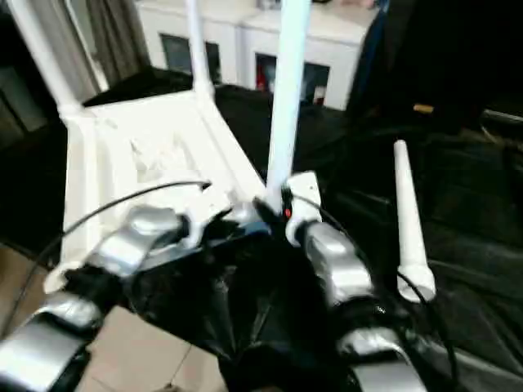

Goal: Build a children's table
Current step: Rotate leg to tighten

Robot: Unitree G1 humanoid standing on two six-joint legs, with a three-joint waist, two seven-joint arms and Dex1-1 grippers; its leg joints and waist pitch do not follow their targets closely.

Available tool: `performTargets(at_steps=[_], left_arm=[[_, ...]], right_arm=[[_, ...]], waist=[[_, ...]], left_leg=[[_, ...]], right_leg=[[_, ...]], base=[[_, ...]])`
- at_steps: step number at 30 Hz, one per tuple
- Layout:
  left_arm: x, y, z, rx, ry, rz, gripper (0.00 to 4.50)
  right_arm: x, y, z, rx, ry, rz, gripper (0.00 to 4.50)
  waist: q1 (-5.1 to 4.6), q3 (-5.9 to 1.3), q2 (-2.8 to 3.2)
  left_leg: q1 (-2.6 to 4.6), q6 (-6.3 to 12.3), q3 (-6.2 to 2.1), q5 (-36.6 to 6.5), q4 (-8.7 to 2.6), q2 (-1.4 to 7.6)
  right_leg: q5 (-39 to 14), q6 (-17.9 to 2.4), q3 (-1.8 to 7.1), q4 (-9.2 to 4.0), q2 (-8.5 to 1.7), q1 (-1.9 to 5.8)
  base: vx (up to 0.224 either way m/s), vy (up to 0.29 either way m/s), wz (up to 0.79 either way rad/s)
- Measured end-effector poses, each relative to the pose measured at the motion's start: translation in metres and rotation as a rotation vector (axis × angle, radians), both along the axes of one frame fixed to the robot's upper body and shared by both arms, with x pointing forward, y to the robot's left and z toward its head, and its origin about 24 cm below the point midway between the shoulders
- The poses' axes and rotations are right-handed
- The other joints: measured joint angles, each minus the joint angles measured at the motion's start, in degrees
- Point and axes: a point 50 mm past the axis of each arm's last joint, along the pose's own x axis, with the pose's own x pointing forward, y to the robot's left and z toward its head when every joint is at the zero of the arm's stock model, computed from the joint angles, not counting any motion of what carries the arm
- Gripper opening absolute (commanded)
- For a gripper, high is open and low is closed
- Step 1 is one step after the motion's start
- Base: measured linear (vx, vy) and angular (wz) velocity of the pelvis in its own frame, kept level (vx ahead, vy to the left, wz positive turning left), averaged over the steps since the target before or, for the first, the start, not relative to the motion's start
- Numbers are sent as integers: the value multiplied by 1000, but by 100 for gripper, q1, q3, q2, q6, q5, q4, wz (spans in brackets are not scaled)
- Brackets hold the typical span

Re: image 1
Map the white plastic table leg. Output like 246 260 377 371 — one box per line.
392 139 437 304
264 0 315 198
186 0 217 98
7 0 85 120

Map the white plastic table top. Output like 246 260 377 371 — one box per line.
43 87 274 296

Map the black mat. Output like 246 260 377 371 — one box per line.
0 65 523 392

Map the white glass-door cabinet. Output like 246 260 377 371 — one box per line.
136 0 378 112

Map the black cabinet gold label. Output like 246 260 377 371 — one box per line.
346 0 488 136

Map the grey curtain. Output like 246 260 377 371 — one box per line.
87 0 151 83

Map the black side table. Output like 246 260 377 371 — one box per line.
481 108 523 138

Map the black shelf unit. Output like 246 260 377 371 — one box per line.
0 7 63 145

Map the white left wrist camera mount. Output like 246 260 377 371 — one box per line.
178 182 239 249

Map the grey door frame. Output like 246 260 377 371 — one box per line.
64 0 110 94

